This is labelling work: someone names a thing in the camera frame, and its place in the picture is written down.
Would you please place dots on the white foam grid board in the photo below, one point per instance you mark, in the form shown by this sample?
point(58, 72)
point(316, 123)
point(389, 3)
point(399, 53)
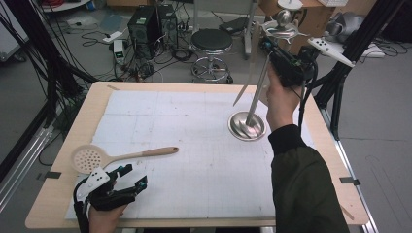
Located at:
point(168, 110)

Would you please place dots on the brown tape strip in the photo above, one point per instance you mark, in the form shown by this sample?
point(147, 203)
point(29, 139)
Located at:
point(348, 213)

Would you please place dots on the white keyboard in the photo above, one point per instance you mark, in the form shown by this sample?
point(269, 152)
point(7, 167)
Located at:
point(333, 2)

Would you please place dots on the beige perforated skimmer spoon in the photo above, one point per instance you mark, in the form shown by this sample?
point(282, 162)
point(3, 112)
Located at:
point(87, 159)

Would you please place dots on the person's left hand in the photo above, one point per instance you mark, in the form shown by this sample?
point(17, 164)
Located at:
point(103, 222)

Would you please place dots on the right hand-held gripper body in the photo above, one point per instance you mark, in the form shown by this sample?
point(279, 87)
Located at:
point(291, 73)

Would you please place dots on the aluminium rail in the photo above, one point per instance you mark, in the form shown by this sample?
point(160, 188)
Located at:
point(22, 171)
point(370, 228)

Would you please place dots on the beige solid spatula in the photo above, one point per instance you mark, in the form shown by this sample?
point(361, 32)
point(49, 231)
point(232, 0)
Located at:
point(255, 45)

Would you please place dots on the white power strip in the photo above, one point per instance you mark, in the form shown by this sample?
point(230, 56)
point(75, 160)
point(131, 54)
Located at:
point(112, 36)

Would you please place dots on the white round table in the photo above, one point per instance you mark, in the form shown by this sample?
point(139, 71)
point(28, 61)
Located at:
point(64, 6)

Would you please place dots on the white round disc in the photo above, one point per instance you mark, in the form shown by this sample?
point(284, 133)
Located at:
point(290, 4)

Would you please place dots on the black flat case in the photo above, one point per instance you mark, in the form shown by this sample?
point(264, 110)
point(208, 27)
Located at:
point(234, 25)

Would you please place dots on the slim black computer tower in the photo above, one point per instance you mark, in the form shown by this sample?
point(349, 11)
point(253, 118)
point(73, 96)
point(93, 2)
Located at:
point(168, 26)

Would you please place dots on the large black computer tower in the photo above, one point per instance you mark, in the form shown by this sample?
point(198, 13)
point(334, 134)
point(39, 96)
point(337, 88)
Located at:
point(142, 32)

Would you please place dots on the brown cardboard box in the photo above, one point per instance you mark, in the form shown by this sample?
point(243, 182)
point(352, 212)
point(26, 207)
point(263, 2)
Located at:
point(319, 19)

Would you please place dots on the beige slotted spatula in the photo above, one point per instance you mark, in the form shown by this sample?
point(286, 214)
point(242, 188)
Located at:
point(264, 99)

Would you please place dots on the black tape piece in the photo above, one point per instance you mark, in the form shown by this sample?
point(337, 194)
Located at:
point(350, 180)
point(51, 175)

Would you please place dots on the black metal stand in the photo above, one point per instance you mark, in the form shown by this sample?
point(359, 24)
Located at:
point(369, 32)
point(43, 42)

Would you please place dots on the steel utensil rack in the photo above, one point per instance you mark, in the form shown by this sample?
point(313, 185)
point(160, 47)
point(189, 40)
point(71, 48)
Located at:
point(284, 16)

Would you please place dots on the grey bag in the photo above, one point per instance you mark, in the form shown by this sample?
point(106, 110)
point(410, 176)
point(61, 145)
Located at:
point(348, 26)

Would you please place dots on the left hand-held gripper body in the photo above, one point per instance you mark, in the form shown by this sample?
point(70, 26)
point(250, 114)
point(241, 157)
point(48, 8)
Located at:
point(95, 181)

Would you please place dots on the person's right hand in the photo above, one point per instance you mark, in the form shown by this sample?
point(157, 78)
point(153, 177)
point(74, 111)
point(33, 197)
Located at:
point(283, 103)

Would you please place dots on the black round stool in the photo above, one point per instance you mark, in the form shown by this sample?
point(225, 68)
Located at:
point(211, 39)

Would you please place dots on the white device with green label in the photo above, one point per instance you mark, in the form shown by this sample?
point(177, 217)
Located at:
point(118, 51)

